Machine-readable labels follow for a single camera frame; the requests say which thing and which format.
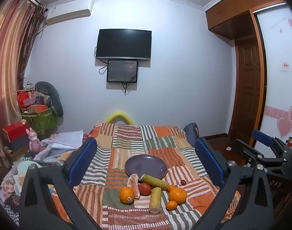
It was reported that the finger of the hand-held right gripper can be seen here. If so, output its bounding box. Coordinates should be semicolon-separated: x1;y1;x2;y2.
232;138;289;172
252;129;292;159

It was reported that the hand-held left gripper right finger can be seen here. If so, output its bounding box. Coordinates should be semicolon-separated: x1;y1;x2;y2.
194;138;275;230

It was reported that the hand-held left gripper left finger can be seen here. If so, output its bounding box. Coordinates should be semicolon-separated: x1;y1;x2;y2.
18;138;103;230

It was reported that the large orange with sticker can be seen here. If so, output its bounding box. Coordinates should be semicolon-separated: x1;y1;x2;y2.
119;186;135;205

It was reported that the green-yellow sugarcane piece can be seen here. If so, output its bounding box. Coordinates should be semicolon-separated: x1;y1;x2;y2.
139;174;169;190

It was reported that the purple round plate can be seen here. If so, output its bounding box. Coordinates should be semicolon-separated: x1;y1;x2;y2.
124;155;168;181

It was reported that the yellow sugarcane piece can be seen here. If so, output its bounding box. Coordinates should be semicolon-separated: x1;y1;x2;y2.
149;187;163;214

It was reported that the red apple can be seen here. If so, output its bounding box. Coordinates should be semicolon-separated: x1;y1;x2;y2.
138;182;152;196

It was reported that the white crumpled cloth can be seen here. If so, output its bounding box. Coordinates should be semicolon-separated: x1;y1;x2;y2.
34;131;84;161

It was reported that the blue-grey backpack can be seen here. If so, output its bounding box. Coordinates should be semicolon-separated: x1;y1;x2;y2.
183;123;199;145

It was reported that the striped patchwork blanket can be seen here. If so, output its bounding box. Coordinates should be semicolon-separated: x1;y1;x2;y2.
48;123;241;230

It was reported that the brown wooden door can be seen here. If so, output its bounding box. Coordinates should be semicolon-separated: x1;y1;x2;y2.
233;36;267;137

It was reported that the white heart-print sliding door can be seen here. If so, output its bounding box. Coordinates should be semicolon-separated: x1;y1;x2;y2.
253;2;292;150

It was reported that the pink bunny toy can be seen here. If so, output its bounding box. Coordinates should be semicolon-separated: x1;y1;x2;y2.
28;127;42;152

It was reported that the green patterned storage box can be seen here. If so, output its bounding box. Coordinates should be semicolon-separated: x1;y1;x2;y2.
21;108;59;136

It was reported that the pale round lid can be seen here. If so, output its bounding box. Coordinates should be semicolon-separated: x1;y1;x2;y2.
17;160;41;176

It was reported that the yellow foam tube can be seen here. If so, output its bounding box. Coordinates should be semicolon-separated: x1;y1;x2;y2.
105;111;136;125

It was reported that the grey plush cushion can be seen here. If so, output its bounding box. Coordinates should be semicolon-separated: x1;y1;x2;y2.
34;81;64;117

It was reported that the red flat box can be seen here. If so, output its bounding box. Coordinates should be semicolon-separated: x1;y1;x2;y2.
2;122;30;142

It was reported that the floral patterned cloth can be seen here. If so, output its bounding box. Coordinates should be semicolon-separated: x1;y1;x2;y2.
0;172;23;226

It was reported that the red gift bag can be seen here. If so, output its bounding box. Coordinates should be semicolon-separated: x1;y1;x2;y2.
17;90;31;109

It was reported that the striped pink curtain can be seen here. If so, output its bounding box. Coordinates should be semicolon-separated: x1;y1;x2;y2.
0;0;48;170

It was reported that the wooden overhead cabinet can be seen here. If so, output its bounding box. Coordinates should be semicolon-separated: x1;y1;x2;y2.
205;0;290;41

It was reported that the white air conditioner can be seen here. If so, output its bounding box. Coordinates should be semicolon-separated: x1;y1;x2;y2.
46;0;95;25

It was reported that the black cable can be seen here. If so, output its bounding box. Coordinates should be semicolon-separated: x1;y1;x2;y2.
99;65;139;97

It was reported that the small black wall monitor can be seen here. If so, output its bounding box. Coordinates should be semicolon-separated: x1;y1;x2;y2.
107;60;139;83

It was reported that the black wall television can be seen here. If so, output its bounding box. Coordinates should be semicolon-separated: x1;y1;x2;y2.
95;29;152;61

